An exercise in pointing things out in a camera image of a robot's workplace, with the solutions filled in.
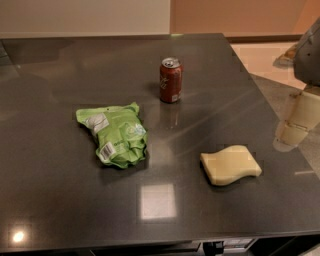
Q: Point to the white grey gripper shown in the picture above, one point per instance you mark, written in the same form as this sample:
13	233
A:
308	60

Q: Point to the dark equipment under table edge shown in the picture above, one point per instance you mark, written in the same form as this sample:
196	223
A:
281	246

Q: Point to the green rice chip bag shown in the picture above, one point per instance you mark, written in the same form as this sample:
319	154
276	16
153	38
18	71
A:
118	131

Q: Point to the yellow sponge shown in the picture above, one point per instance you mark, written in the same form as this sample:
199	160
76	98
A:
229	165

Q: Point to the red soda can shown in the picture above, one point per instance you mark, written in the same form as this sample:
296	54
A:
170	80

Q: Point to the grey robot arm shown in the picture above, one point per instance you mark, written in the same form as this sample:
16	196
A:
306	66

